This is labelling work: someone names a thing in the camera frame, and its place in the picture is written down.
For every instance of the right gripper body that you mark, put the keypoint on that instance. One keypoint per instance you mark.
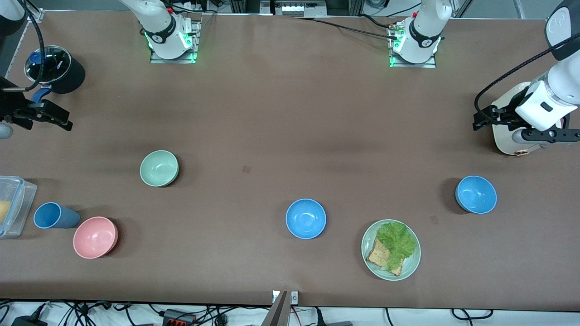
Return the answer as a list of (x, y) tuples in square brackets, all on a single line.
[(10, 110)]

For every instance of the blue bowl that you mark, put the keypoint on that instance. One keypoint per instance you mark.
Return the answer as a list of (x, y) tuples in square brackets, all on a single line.
[(306, 218), (476, 194)]

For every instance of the green bowl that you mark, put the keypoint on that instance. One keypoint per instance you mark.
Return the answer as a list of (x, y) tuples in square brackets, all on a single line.
[(158, 168)]

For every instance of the pink bowl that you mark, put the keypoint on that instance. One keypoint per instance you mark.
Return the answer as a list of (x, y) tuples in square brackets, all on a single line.
[(95, 237)]

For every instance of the white toaster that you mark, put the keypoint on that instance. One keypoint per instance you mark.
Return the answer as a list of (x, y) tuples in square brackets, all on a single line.
[(503, 136)]

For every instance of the blue cup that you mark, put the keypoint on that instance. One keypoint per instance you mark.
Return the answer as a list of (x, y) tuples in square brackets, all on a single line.
[(55, 215)]

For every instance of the clear plastic food container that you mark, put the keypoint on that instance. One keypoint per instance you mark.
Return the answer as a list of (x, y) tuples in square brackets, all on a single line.
[(20, 203)]

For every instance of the silver aluminium profile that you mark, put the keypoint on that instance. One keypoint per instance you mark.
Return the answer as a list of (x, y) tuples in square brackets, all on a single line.
[(36, 16), (462, 9)]

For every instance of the yellow food piece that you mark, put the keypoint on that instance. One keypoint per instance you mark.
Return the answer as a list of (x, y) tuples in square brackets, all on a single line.
[(3, 212)]

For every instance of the green lettuce leaf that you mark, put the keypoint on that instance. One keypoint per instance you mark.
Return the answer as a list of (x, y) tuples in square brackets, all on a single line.
[(396, 240)]

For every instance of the green plate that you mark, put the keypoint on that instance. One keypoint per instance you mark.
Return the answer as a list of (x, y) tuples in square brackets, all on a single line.
[(408, 267)]

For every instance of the brown bread slice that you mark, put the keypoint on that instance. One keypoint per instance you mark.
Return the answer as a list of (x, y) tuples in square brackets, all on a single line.
[(376, 256)]

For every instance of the black power adapter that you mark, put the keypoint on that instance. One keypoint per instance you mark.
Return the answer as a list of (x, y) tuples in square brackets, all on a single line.
[(27, 322)]

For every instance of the black orange connector box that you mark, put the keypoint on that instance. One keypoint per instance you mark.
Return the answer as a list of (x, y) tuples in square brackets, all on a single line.
[(179, 318)]

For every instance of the white power strip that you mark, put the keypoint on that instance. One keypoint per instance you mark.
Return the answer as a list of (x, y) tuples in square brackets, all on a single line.
[(292, 9)]

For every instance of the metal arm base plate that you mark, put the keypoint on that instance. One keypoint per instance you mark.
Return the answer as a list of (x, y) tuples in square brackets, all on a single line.
[(181, 60), (426, 64)]

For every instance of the silver aluminium frame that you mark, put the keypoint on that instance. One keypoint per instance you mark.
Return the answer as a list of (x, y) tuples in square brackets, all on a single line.
[(355, 7)]

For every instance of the small white bracket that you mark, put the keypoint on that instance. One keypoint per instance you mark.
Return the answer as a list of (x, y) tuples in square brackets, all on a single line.
[(275, 296), (295, 296)]

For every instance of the grey camera pole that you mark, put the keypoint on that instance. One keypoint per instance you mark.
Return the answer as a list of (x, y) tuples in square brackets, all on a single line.
[(277, 312)]

